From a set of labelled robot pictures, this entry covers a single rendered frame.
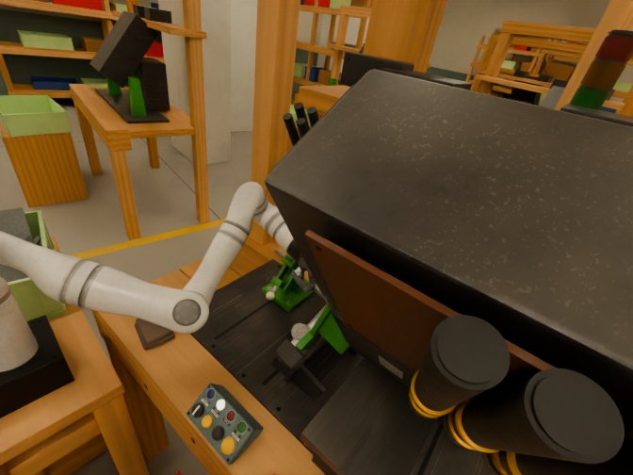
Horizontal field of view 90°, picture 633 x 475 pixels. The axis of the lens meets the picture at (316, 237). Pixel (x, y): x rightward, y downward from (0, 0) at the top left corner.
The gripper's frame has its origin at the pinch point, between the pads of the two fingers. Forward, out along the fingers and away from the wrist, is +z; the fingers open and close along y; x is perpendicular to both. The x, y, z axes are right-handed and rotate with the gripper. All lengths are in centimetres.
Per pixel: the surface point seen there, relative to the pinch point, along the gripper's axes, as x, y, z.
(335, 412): -14.6, -16.4, 16.9
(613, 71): -17, 59, 13
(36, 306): 5, -67, -63
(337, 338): -4.7, -9.0, 8.5
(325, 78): 417, 248, -342
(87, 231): 137, -115, -207
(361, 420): -14.0, -14.4, 20.7
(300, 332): -0.4, -14.6, 1.1
